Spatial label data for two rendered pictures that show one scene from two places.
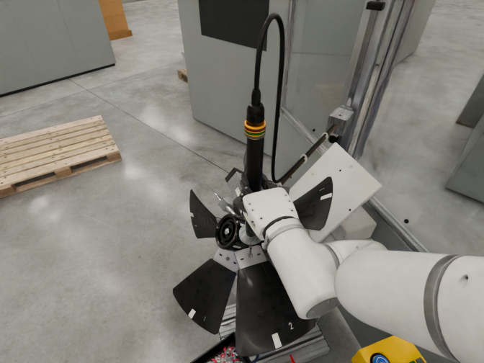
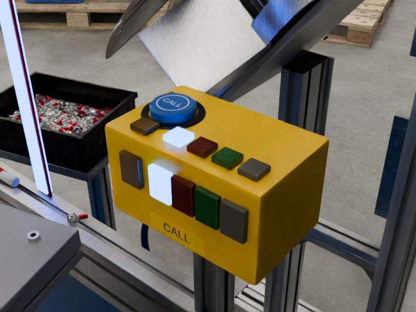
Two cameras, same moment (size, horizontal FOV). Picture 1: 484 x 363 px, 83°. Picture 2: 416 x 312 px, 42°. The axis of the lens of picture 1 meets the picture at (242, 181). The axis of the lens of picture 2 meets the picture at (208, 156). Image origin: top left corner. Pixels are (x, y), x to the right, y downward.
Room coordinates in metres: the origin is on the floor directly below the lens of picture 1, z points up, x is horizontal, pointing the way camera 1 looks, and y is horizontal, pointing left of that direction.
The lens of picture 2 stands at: (0.03, -0.74, 1.30)
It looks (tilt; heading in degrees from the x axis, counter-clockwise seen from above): 33 degrees down; 58
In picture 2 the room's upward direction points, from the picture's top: straight up
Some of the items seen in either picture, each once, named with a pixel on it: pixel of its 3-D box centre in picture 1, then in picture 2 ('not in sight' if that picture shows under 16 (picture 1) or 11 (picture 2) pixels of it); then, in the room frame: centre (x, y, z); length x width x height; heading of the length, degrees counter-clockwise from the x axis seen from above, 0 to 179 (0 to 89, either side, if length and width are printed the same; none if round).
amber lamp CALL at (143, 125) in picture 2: not in sight; (145, 125); (0.19, -0.39, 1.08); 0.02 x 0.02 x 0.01; 18
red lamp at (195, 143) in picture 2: not in sight; (202, 147); (0.22, -0.44, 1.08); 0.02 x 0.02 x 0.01; 18
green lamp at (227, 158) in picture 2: not in sight; (227, 158); (0.22, -0.46, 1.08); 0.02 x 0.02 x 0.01; 18
